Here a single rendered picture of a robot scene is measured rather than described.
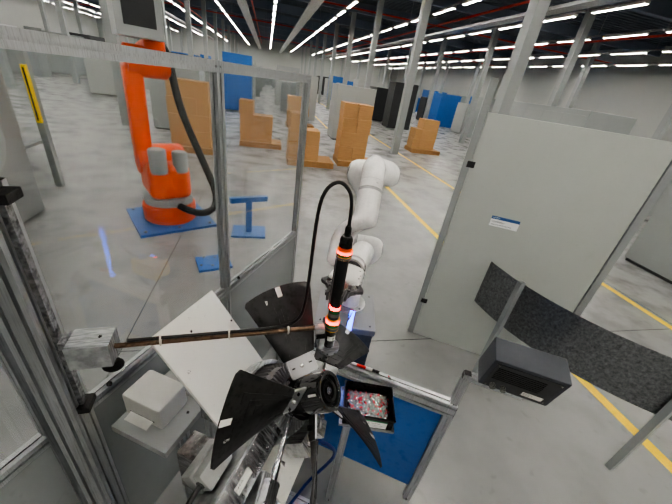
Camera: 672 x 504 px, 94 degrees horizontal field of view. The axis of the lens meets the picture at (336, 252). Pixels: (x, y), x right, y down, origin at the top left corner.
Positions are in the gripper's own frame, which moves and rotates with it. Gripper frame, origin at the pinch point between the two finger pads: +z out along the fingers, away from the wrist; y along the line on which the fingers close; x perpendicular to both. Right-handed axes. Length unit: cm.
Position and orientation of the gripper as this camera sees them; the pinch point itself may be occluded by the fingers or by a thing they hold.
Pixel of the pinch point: (336, 294)
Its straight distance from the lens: 91.5
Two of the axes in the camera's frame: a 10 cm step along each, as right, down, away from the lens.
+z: -3.2, 4.1, -8.5
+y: -9.4, -2.7, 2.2
